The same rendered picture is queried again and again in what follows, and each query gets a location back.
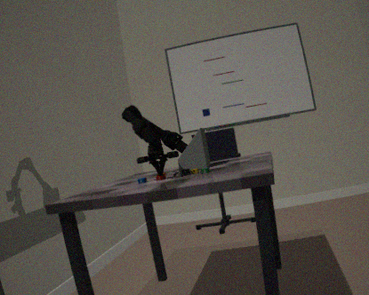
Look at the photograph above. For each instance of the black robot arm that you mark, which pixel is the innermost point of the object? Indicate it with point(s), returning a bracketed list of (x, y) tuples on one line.
[(148, 131)]

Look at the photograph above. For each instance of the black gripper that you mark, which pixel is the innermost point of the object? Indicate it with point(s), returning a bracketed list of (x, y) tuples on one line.
[(162, 158)]

